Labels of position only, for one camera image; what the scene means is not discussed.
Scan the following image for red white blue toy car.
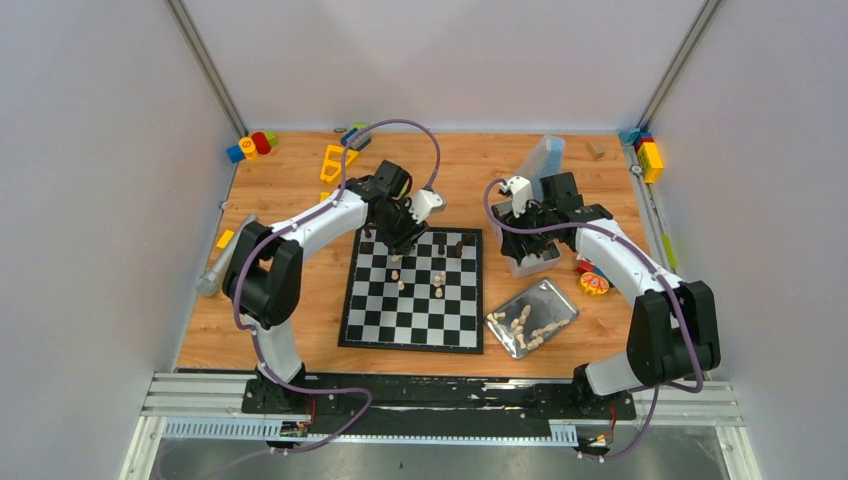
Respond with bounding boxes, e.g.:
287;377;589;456
576;260;608;279

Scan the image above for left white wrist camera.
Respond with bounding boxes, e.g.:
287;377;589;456
409;188;447;223

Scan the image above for yellow red round toy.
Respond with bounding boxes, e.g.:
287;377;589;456
578;272;610;296

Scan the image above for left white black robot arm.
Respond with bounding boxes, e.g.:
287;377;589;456
222;160;447;413

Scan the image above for blue grey toy block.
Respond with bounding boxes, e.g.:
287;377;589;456
340;123;372;151

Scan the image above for grey cylinder marker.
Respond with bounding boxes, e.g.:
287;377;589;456
197;214;257;297

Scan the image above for silver metal tray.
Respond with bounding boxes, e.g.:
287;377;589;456
485;277;579;360

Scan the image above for blue cube block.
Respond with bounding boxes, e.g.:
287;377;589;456
226;145;245;163

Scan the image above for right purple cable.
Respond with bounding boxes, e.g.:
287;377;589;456
483;178;707;463

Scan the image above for white metal box dark pieces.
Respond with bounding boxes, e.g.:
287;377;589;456
489;201;562;278

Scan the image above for yellow cylinder block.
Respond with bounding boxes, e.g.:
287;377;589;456
239;136;259;161

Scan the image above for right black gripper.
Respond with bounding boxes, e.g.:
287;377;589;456
498;199;556;260

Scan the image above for small wooden block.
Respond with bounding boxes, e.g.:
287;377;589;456
586;141;606;160

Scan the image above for clear plastic container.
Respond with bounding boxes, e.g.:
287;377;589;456
514;135;566;200

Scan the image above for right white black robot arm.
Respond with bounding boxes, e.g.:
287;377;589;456
486;172;721;418

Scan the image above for small yellow block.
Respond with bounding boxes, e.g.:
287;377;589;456
215;229;235;249

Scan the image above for purple cable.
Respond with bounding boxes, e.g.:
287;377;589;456
483;178;707;463
231;118;443;465

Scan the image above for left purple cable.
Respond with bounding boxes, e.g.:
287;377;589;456
231;118;443;465

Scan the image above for yellow triangular toy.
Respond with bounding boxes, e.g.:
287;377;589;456
319;145;360;185

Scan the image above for red cylinder block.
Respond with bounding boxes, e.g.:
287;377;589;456
251;131;272;155

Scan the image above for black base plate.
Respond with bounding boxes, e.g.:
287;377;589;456
241;373;636;438

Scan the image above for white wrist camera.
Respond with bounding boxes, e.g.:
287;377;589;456
409;188;447;223
499;175;534;218

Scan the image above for yellow lego brick stack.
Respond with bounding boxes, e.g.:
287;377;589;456
636;141;664;184

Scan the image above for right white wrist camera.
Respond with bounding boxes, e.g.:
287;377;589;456
499;175;534;218

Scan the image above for black white chessboard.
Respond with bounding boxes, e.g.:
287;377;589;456
338;227;484;354

